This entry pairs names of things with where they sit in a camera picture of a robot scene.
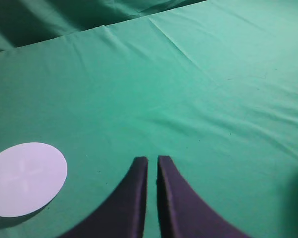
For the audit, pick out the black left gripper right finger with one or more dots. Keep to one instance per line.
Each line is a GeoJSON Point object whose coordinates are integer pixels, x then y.
{"type": "Point", "coordinates": [182, 213]}

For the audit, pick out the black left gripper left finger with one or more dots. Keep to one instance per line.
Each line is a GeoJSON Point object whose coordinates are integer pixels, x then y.
{"type": "Point", "coordinates": [122, 214]}

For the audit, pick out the white round flat plate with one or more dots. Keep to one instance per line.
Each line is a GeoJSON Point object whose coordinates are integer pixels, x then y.
{"type": "Point", "coordinates": [31, 175]}

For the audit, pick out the green table cloth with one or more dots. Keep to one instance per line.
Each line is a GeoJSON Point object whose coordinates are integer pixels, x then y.
{"type": "Point", "coordinates": [214, 85]}

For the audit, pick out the green backdrop curtain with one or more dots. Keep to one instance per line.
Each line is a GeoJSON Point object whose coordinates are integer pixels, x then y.
{"type": "Point", "coordinates": [24, 22]}

